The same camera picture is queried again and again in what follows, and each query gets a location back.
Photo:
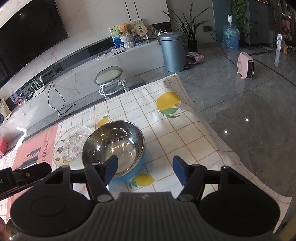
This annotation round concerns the white upright box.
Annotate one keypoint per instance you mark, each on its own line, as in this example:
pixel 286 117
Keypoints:
pixel 280 41

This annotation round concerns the pink fan heater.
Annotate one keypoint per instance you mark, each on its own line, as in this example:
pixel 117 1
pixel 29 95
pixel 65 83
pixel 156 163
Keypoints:
pixel 245 64

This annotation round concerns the pink printed mat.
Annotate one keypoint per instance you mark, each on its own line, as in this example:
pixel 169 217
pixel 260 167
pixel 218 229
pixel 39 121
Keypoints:
pixel 27 148

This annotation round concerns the grey round trash can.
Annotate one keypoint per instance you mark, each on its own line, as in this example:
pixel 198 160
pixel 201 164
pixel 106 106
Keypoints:
pixel 172 52

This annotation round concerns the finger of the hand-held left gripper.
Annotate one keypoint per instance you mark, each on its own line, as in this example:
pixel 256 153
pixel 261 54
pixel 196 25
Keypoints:
pixel 32 172

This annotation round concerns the decorative display plate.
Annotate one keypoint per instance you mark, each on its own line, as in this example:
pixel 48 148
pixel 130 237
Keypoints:
pixel 152 32

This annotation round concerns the blue and green painting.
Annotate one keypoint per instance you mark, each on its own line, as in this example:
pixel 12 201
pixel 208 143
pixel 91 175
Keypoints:
pixel 115 34

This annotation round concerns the white router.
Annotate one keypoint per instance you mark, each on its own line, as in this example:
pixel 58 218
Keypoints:
pixel 40 89

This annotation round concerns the white rolling stool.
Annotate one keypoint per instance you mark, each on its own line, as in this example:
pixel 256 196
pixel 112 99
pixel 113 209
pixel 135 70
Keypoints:
pixel 108 77

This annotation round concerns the trailing green vine plant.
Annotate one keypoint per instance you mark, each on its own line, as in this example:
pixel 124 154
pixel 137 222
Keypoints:
pixel 240 16

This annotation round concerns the steel bowl with blue shell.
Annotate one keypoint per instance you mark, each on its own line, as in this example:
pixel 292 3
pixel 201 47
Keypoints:
pixel 113 144

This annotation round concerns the black flat television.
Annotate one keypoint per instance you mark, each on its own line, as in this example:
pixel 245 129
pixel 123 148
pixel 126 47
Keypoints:
pixel 25 37

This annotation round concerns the white marble media console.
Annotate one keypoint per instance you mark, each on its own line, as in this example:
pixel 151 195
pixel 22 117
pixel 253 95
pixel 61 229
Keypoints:
pixel 76 78

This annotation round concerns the lemon print checked tablecloth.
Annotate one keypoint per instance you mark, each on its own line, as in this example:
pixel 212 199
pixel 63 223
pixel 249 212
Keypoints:
pixel 175 129

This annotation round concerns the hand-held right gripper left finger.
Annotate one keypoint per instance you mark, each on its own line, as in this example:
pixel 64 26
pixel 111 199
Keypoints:
pixel 111 167

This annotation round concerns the clear glass flower plate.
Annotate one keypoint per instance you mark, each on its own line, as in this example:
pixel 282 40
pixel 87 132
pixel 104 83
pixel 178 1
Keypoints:
pixel 69 146

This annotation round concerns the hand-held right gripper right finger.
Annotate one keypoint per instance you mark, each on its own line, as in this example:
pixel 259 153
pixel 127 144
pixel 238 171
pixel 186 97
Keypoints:
pixel 178 168

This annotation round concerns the blue water jug with pump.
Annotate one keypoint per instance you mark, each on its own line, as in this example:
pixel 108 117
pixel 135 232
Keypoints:
pixel 230 36

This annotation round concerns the potted snake plant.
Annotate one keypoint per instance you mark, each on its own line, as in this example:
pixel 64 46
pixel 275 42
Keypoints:
pixel 190 27

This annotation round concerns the round paper hand fan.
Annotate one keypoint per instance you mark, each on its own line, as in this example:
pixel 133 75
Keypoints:
pixel 139 29

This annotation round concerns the pink box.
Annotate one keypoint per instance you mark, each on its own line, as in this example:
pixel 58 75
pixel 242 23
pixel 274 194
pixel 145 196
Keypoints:
pixel 3 147

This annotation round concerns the brown teddy bear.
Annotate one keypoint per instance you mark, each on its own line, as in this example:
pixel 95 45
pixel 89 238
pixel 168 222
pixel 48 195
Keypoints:
pixel 125 28

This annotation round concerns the flat silver set-top box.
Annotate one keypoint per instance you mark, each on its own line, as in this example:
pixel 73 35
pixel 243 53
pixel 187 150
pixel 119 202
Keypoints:
pixel 117 51

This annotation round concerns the dark grey cabinet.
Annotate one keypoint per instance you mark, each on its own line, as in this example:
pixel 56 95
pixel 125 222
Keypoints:
pixel 263 20

